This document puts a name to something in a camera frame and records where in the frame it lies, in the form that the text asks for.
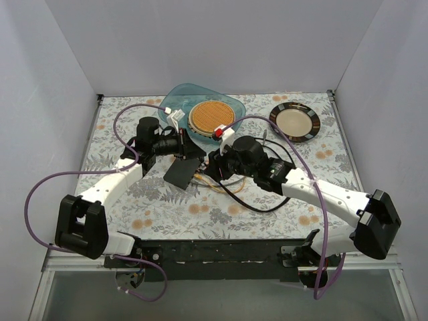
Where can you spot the teal plastic container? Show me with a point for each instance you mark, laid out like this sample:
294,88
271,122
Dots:
187,96

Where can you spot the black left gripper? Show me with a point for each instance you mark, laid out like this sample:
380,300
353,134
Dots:
182,143

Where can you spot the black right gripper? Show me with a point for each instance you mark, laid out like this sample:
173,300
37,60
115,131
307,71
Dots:
217,162

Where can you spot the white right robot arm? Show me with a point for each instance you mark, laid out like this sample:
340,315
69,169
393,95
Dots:
372,222

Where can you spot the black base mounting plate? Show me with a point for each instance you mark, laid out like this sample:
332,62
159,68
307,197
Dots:
226,259

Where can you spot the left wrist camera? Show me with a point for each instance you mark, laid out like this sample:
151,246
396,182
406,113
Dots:
174,117

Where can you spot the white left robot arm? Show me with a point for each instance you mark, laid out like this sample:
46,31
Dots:
82,224

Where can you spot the floral table mat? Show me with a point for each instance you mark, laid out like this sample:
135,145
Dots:
155,209

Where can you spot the black network switch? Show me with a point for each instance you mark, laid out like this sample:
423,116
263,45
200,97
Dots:
181,172

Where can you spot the dark rimmed ceramic plate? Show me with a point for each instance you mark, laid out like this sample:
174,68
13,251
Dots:
298,122

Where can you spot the striped cream bowl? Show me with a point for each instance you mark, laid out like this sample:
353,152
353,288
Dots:
200,132

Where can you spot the aluminium frame rail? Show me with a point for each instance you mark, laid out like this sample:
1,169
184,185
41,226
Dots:
73,287

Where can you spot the orange woven coaster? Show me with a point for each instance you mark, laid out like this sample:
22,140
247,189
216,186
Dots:
212,104

